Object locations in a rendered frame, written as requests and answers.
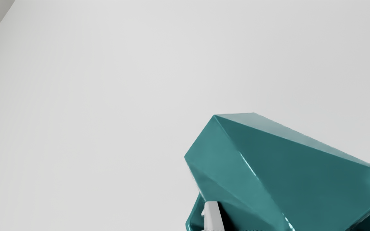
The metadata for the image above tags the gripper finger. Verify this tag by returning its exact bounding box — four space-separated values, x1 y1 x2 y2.
201 201 225 231

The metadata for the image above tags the teal faceted mug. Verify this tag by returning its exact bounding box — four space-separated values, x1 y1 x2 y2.
184 112 370 231

